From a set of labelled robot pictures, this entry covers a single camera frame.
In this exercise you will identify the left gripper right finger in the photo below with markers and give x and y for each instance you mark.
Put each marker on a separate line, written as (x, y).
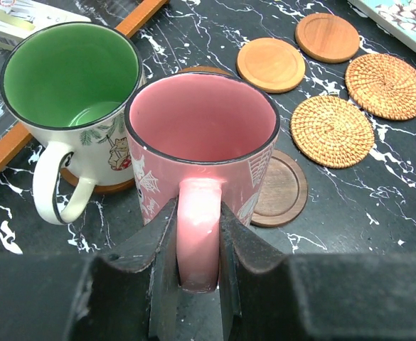
(268, 295)

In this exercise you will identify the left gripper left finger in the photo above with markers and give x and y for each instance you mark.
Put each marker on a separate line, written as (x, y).
(129, 293)

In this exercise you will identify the dark walnut coaster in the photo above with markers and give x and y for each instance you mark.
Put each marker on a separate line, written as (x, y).
(284, 192)

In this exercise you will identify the pink halloween mug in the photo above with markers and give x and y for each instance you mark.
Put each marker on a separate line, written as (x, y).
(205, 139)

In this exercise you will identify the woven rattan coaster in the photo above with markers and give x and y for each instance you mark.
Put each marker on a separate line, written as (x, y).
(383, 85)
(331, 131)

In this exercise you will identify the orange wooden shelf rack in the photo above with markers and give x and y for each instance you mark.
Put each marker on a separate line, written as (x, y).
(73, 70)

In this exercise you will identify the green inside mug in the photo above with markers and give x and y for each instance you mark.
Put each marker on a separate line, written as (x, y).
(82, 151)

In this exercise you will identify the light wood coaster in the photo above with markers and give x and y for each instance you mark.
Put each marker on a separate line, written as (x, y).
(327, 38)
(271, 65)

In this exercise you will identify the brown ringed wooden saucer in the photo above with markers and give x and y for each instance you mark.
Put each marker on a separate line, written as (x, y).
(207, 69)

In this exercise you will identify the green floral tray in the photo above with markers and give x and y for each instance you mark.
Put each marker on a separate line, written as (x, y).
(398, 18)

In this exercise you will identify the white green small box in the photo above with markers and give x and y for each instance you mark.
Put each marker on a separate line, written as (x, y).
(20, 19)

